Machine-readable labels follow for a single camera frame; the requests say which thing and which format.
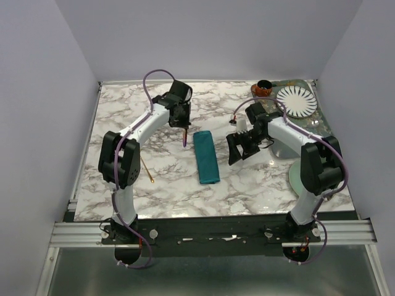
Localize iridescent rainbow knife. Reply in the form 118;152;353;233
182;129;188;147

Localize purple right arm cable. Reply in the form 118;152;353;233
231;97;351;265

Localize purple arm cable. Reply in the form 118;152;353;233
111;69;178;269
231;97;351;265

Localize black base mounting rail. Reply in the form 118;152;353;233
101;214;321;258

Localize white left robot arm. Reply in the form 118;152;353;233
98;80;193;244

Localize aluminium frame rail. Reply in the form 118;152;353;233
49;220;377;248

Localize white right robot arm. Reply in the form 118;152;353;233
226;99;348;242

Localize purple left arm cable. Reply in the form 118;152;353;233
111;69;178;269

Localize gold spoon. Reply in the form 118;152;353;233
140;157;155;184

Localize teal cloth napkin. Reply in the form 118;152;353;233
193;131;220;184

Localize orange black cup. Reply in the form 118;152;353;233
251;80;273;97

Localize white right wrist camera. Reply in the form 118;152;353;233
229;118;247;134

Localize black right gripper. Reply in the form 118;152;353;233
226;128;267;165

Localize mint green floral plate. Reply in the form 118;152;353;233
288;160;304;197

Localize dark floral placemat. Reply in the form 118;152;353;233
251;79;334;160

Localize white striped plate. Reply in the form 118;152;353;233
276;86;318;118

